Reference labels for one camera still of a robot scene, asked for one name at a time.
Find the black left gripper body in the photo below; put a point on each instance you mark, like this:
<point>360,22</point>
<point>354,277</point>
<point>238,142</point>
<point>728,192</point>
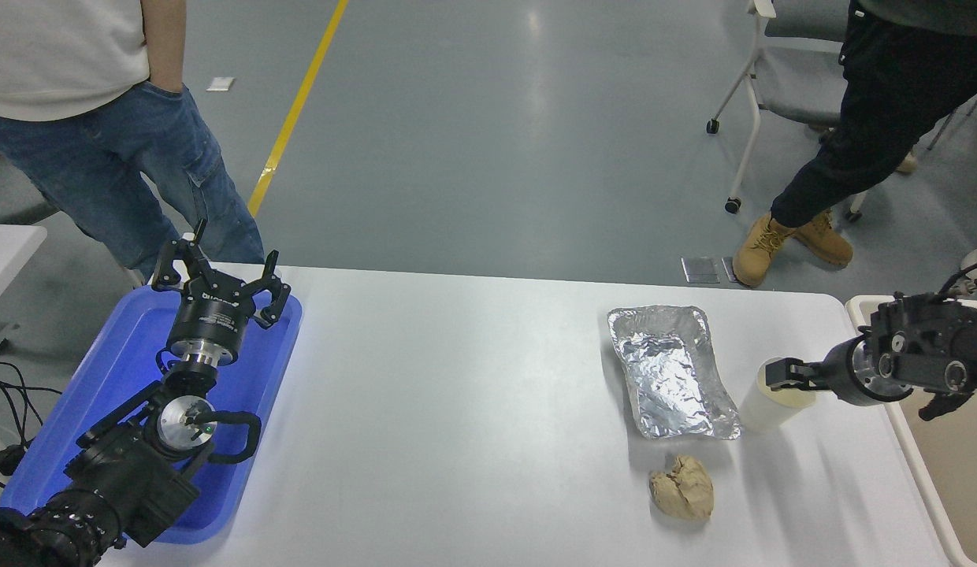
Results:
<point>209,323</point>

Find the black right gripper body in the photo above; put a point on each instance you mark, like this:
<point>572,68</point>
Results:
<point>841,370</point>

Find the white paper cup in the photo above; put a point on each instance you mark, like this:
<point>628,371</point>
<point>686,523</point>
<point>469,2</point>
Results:
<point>760,411</point>

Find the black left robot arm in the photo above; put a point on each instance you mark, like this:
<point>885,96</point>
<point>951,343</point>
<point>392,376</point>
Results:
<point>126,480</point>

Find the person's forearm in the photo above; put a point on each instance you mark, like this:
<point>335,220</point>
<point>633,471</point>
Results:
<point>165,47</point>

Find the blue plastic tray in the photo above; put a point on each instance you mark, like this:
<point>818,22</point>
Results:
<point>118,354</point>

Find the metal floor plate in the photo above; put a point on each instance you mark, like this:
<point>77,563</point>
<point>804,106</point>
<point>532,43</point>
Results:
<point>700,270</point>
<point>728,269</point>

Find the silver foil tray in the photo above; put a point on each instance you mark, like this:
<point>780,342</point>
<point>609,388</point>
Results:
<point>670,378</point>

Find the crumpled tan paper ball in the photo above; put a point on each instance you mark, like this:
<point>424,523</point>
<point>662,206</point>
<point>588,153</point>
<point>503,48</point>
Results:
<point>684,490</point>

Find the large pale bin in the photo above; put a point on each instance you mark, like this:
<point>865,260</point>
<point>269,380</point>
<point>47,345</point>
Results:
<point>961,472</point>

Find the person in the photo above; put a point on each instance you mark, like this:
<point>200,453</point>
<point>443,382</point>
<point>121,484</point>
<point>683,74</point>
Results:
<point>890,102</point>
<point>87,118</point>

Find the small white table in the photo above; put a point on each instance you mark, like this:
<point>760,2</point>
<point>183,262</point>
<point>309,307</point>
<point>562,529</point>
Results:
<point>8,252</point>

